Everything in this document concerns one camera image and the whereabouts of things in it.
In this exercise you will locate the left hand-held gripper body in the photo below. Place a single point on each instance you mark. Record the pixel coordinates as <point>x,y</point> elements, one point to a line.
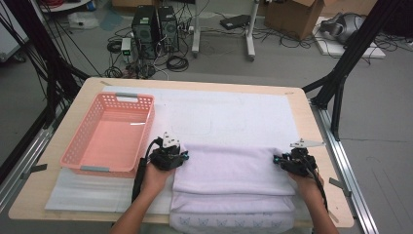
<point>167,159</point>

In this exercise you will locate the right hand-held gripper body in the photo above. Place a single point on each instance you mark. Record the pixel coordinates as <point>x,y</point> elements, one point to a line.
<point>300,162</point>

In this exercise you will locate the lilac butterfly print towel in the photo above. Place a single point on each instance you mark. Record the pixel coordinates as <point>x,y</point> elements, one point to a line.
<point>233,175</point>

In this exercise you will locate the pink plastic basket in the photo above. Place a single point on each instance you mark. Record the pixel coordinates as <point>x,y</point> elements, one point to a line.
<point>113,143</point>

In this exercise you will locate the person's left hand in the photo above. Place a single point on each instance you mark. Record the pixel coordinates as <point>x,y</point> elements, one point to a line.
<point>156,182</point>

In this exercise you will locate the person's right hand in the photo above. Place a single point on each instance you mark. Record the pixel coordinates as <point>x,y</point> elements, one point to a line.
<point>310,190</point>

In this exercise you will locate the white floor board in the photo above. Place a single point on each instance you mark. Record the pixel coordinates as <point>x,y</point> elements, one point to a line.
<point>334,48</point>

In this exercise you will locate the small white power supply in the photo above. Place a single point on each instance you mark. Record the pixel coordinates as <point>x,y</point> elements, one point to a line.
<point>126,47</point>

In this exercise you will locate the white metal stand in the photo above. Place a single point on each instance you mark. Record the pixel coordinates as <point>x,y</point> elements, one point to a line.
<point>195,32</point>

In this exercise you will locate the black computer tower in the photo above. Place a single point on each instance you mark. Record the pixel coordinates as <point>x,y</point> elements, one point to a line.
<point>168,29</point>
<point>144,32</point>

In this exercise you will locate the open cardboard box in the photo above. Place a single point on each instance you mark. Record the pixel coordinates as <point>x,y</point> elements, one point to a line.
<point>292,18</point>

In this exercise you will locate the grey rounded appliance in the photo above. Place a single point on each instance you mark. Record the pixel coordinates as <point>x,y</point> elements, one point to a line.
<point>344,27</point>

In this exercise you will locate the flat black device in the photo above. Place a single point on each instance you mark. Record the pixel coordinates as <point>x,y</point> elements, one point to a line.
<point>235,21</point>

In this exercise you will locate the clear plastic bag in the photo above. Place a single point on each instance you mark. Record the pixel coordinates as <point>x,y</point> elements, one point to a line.
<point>82,20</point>

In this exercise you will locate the round white table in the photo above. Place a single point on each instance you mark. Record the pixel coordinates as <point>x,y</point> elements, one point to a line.
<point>71,5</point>

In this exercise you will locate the white cabinet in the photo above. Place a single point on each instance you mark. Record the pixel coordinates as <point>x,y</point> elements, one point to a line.
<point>9,39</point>

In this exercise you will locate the aluminium rail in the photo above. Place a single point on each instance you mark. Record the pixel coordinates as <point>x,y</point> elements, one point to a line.
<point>29,152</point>
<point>344,162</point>

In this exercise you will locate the black metal frame strut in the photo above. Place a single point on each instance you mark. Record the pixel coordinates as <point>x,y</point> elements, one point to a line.
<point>48,58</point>
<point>354,52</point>

